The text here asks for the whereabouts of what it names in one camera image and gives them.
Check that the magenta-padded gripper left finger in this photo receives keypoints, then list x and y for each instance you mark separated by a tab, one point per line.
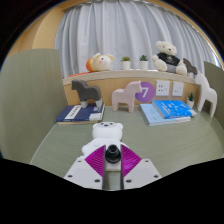
83	173

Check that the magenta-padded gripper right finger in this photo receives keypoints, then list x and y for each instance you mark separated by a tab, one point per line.
140	173

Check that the small black charger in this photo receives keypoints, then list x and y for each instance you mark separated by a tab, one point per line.
113	154

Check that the white bear-shaped power strip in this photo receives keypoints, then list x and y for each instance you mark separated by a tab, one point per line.
106	131

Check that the light blue book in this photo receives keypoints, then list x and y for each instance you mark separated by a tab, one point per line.
151	116

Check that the navy blue book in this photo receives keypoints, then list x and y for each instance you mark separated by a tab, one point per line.
78	114

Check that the bright blue book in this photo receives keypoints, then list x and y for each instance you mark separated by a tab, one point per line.
173	108

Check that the purple round number disc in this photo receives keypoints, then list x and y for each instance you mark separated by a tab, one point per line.
147	94

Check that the pink wooden horse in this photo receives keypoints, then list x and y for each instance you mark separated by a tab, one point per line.
125	95

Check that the dark grey wooden horse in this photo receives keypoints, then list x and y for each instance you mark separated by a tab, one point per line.
85	90

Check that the olive green partition panel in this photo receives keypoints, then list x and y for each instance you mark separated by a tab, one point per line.
216	76
30	106

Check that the small potted plant white pot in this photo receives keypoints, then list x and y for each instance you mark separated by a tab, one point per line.
143	65
190	102
126	65

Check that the beige window ledge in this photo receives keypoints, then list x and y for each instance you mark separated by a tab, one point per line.
126	75

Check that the large white wooden horse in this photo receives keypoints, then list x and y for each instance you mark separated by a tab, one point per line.
206	91

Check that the cream and orange plush toy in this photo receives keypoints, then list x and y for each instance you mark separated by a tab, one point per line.
101	62

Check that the small dark horse figure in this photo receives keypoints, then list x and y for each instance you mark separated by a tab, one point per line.
190	66

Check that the cream teddy bear black shirt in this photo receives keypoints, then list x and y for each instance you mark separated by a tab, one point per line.
166	50

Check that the grey pleated curtain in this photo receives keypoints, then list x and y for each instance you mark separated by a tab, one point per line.
116	30

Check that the white wall socket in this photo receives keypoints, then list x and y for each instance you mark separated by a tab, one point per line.
177	88
162	88

